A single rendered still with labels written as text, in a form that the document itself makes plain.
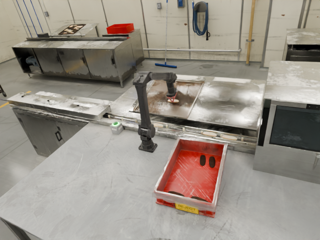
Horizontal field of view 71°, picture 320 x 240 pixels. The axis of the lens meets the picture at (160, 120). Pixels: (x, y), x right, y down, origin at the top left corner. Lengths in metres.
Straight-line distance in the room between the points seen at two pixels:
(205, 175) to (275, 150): 0.41
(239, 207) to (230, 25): 4.29
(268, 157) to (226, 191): 0.30
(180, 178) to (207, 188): 0.17
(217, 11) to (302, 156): 4.15
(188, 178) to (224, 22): 4.17
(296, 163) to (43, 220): 1.39
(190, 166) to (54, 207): 0.83
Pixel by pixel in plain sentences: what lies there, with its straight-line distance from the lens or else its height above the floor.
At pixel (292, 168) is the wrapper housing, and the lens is 1.43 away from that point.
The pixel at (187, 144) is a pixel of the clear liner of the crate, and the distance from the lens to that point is 1.51.
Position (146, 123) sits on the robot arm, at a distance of 1.49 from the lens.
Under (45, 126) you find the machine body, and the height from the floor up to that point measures 0.65.
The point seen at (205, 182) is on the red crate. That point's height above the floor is 0.82.
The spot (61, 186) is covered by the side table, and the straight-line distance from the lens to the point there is 1.59.
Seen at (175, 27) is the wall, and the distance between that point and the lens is 5.49.
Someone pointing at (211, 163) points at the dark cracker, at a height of 0.83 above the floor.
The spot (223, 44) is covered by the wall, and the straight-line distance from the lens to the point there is 5.26.
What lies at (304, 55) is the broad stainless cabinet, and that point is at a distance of 3.09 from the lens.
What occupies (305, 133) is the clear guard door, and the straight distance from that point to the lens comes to 1.29.
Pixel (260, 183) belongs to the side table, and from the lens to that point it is 1.41.
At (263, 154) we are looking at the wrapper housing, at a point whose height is 0.96.
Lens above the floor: 1.86
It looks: 33 degrees down
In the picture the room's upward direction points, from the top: 8 degrees counter-clockwise
